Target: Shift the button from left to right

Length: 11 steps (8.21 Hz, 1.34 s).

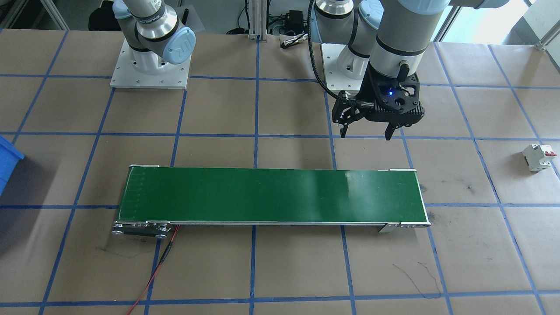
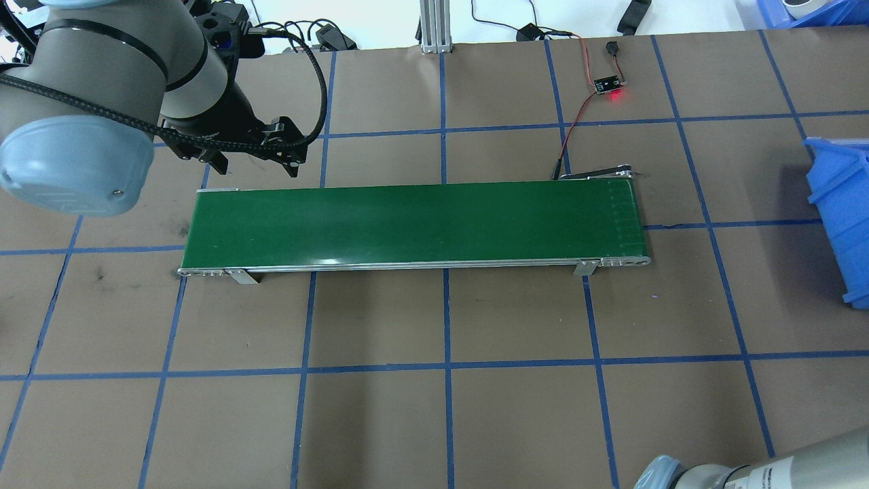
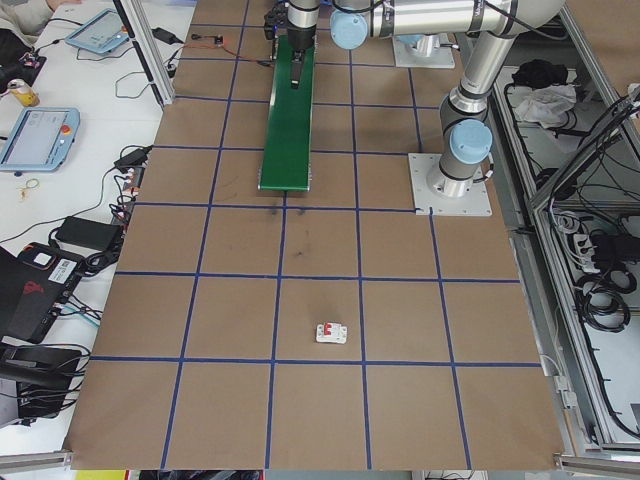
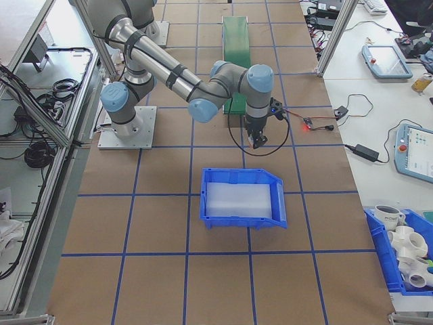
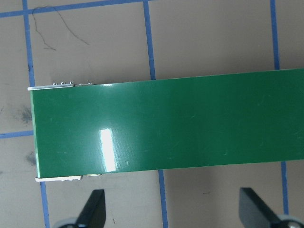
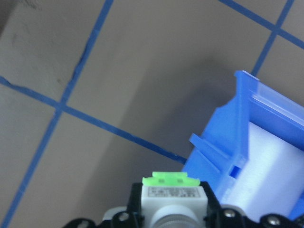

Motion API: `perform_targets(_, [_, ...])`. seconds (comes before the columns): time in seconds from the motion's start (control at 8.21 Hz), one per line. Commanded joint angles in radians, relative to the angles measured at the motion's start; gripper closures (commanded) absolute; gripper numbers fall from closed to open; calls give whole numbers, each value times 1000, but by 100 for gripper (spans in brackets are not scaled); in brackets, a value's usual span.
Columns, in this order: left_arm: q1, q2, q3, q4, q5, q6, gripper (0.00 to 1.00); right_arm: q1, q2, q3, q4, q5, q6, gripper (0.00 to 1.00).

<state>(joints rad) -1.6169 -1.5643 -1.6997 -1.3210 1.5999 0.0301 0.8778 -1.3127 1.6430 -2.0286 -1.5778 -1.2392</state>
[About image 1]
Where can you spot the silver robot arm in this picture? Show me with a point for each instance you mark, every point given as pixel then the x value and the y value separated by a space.
pixel 151 22
pixel 402 26

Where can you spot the silver metal clip tool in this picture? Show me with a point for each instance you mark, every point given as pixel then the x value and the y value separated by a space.
pixel 294 41

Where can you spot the black power adapter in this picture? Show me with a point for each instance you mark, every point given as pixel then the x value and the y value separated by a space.
pixel 295 19

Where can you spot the green belt conveyor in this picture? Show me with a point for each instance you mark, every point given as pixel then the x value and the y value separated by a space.
pixel 271 194

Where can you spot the white circuit breaker red switches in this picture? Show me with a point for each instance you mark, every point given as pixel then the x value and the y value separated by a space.
pixel 539 157

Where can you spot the blue plastic bin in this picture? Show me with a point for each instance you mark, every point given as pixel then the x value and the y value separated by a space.
pixel 8 159

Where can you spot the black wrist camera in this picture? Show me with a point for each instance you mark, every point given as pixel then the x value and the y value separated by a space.
pixel 396 113

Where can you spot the white square base plate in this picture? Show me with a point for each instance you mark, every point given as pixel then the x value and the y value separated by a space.
pixel 127 74
pixel 334 65

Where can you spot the metal frame bar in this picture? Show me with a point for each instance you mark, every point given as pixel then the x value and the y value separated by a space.
pixel 547 39
pixel 54 15
pixel 446 22

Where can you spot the aluminium profile post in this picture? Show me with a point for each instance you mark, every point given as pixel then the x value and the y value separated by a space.
pixel 257 19

